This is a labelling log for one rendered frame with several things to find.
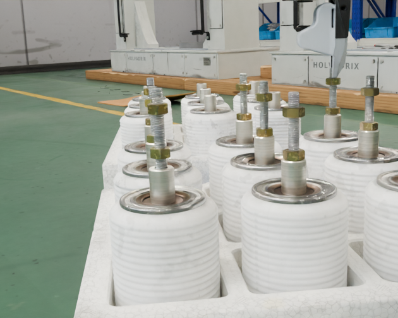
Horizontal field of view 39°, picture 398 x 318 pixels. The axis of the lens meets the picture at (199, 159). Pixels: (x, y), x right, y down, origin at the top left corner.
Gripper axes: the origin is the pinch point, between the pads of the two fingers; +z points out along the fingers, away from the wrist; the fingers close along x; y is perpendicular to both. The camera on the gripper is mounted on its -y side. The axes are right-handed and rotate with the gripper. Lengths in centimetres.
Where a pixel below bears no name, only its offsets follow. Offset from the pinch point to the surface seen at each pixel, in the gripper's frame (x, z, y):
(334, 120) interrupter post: 1.0, 6.9, 0.7
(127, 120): -21.4, 9.6, 33.5
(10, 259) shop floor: -18, 34, 56
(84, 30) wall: -611, -12, 223
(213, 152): 5.0, 9.9, 16.3
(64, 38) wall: -594, -4, 243
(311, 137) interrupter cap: 2.2, 8.8, 3.7
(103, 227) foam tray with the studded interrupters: 15.2, 16.3, 28.3
